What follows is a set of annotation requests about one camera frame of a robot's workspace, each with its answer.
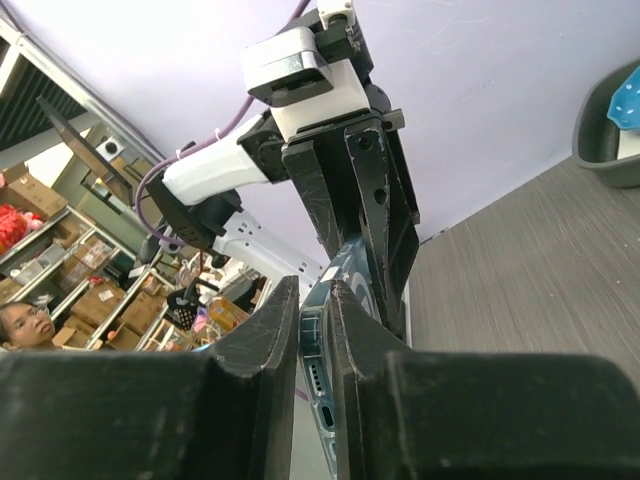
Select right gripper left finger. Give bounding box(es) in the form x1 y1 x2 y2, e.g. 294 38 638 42
1 276 299 479

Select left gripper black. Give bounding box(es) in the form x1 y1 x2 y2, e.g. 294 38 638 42
280 108 420 340

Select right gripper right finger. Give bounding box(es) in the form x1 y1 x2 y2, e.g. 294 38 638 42
329 281 639 479

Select clear phone case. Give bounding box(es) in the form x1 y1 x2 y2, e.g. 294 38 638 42
295 233 375 480

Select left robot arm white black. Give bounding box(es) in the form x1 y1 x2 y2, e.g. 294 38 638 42
149 60 420 338

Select storage shelves with boxes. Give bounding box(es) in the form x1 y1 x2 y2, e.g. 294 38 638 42
1 172 264 351

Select person head with glasses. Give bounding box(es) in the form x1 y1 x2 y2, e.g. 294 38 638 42
1 301 56 350

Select dark green tray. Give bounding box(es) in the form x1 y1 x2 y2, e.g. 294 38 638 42
571 59 639 189

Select blue dotted plate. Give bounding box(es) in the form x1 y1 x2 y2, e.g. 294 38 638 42
607 67 640 134

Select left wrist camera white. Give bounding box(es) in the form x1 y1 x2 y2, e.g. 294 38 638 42
239 0 374 141

